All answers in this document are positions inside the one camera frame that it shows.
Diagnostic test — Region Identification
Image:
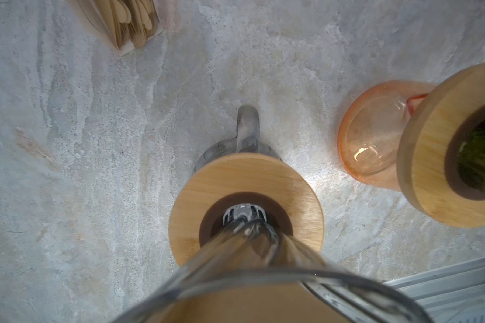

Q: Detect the wooden dripper ring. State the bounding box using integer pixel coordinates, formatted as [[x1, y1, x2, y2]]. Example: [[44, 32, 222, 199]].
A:
[[168, 152, 325, 267], [396, 59, 485, 230]]

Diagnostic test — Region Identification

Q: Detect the grey glass carafe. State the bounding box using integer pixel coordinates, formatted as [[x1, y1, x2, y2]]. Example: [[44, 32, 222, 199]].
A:
[[193, 105, 282, 172]]

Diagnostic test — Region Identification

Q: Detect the grey ribbed dripper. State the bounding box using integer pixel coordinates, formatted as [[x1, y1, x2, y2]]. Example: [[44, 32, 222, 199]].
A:
[[118, 204, 430, 322]]

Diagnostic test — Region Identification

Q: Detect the orange glass carafe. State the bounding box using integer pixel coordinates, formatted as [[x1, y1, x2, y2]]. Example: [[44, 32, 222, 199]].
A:
[[338, 80, 436, 191]]

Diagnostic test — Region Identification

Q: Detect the coffee filter pack orange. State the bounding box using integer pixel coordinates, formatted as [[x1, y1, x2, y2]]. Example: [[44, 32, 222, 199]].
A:
[[67, 0, 163, 55]]

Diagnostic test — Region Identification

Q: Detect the aluminium mounting rail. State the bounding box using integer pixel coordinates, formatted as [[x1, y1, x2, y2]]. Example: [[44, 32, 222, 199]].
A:
[[386, 257, 485, 323]]

